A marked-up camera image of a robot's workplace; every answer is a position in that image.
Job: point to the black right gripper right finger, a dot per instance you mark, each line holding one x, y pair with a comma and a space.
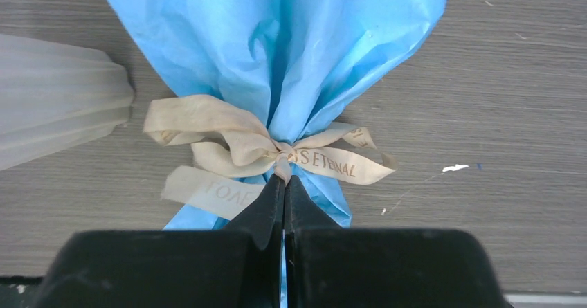
331, 266

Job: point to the blue wrapping paper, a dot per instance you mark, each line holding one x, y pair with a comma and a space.
295, 64

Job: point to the white ribbed vase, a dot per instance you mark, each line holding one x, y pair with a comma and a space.
56, 96

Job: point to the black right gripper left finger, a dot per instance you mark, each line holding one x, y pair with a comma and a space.
236, 266

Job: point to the beige printed ribbon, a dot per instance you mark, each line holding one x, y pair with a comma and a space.
229, 144

